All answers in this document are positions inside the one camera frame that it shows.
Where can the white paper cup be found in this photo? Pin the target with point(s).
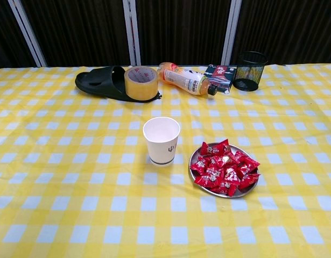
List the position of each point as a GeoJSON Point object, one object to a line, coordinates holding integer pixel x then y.
{"type": "Point", "coordinates": [161, 153]}

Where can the round silver metal plate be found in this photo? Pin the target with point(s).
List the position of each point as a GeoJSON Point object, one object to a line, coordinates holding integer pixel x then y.
{"type": "Point", "coordinates": [203, 190]}

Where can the clear packing tape roll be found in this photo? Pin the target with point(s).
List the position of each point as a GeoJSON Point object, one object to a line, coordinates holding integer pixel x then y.
{"type": "Point", "coordinates": [141, 90]}

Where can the orange drink plastic bottle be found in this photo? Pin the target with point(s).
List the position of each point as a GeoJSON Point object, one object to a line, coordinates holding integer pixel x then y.
{"type": "Point", "coordinates": [181, 79]}

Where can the dark box with red print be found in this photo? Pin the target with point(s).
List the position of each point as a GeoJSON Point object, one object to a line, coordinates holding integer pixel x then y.
{"type": "Point", "coordinates": [219, 76]}

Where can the black rubber slipper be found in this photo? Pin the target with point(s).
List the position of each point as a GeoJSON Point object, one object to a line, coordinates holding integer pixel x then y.
{"type": "Point", "coordinates": [100, 80]}

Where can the black mesh pen holder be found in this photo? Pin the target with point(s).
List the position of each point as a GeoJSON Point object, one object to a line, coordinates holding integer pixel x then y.
{"type": "Point", "coordinates": [244, 86]}

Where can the yellow white checked tablecloth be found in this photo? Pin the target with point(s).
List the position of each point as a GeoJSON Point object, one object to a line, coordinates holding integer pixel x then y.
{"type": "Point", "coordinates": [73, 161]}

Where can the black pleated curtain panel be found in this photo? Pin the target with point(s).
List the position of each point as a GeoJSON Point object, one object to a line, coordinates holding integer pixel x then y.
{"type": "Point", "coordinates": [181, 29]}
{"type": "Point", "coordinates": [3, 32]}
{"type": "Point", "coordinates": [289, 27]}
{"type": "Point", "coordinates": [79, 32]}

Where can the white metal frame post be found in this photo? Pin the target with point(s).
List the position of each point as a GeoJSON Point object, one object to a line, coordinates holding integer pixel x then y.
{"type": "Point", "coordinates": [132, 33]}
{"type": "Point", "coordinates": [28, 33]}
{"type": "Point", "coordinates": [231, 33]}

